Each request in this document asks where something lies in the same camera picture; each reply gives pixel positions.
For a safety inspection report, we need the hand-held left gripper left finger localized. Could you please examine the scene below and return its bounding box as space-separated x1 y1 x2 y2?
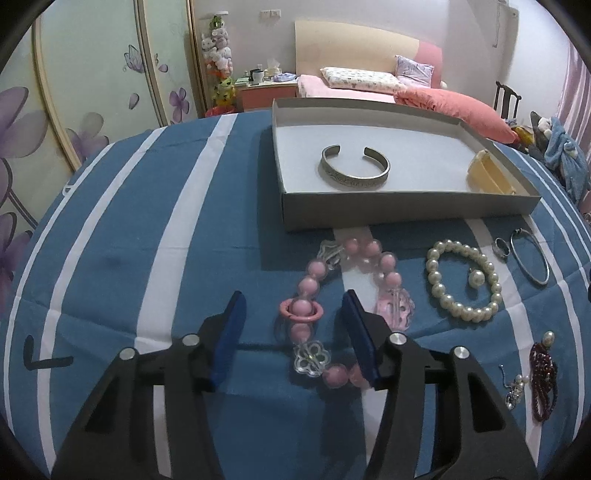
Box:
51 291 247 480

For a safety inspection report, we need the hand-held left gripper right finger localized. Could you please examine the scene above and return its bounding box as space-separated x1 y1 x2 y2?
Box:
342 289 539 480

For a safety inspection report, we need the pink bead necklace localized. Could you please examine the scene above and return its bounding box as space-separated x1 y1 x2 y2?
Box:
278 237 415 388

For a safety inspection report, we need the white pearl bracelet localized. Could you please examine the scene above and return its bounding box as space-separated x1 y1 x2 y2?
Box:
426 239 503 324

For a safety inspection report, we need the dark red bead bracelet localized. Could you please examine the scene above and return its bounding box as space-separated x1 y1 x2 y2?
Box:
529 344 558 423

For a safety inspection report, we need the grey cardboard box tray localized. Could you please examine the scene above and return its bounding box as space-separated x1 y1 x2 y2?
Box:
270 98 542 232

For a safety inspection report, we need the blue white striped sheet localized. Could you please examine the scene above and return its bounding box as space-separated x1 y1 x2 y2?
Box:
0 111 591 480

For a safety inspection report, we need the silver pearl brooch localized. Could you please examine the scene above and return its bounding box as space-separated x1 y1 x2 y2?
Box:
499 364 529 411

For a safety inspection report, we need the thin silver bangle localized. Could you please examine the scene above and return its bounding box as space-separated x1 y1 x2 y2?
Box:
510 228 550 284

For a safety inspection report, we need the cream plastic hair clip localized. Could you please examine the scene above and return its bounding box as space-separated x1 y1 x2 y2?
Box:
467 148 517 195

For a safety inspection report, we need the pink nightstand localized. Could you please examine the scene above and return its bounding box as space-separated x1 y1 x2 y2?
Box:
235 76 300 113

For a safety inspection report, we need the folded pink quilt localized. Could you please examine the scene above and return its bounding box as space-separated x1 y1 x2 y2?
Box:
394 88 518 145

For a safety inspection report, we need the pink bed sheet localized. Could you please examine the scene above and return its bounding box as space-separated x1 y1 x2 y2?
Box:
295 75 402 104

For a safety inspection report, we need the white floral pillow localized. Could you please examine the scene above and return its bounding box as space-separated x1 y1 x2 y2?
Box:
320 66 403 95

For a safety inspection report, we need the stuffed toy pile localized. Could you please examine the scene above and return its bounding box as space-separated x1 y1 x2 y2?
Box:
508 111 555 153

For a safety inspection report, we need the lavender printed pillow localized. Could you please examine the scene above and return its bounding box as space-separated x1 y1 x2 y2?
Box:
394 55 435 88

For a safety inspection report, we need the blue plush garment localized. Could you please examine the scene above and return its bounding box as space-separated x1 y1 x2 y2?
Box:
542 116 591 204

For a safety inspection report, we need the dark wooden chair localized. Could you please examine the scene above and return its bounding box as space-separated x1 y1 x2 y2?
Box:
494 80 522 121

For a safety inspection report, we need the plush toy column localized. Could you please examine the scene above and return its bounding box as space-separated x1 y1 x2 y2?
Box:
201 14 237 109

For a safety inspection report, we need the cream and pink headboard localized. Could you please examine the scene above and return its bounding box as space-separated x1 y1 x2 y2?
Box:
294 19 444 88

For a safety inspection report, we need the floral sliding door wardrobe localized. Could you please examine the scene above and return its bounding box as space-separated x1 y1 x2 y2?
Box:
0 0 208 305

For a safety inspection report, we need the pink curtain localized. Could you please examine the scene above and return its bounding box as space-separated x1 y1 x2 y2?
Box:
556 46 591 153

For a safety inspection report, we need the silver cuff bracelet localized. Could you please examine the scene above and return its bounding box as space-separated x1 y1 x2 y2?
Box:
320 144 392 190

